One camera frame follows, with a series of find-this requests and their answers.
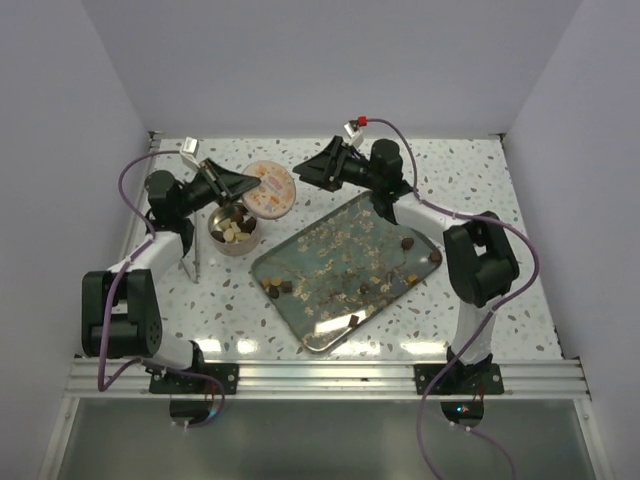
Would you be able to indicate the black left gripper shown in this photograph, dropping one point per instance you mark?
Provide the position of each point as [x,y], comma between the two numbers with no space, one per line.
[224,184]

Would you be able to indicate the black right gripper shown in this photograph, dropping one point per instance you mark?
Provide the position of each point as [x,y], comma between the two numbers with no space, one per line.
[325,169]

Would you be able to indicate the round metal tin lid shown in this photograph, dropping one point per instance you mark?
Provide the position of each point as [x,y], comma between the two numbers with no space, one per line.
[275,196]

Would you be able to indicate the white heart chocolate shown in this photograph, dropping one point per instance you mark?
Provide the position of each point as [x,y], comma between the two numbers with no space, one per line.
[229,235]

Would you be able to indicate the metal serving tongs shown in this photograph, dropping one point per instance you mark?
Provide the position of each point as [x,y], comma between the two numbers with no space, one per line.
[190,263]

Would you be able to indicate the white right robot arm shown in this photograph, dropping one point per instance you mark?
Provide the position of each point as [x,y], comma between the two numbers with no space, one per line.
[481,263]

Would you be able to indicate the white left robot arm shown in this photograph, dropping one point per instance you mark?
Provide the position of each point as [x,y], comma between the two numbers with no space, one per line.
[120,313]

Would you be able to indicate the round metal tin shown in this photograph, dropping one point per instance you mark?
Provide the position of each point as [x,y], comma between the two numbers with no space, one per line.
[234,230]

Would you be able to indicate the blossom pattern teal tray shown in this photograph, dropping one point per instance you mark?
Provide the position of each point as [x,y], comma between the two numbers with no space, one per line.
[327,262]

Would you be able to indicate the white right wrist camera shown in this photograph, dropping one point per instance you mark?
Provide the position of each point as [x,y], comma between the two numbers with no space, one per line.
[354,131]

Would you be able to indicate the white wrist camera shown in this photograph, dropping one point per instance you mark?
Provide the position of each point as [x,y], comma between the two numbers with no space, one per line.
[354,131]
[189,152]

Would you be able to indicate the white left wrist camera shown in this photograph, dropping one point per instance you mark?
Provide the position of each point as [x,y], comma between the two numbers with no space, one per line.
[189,152]

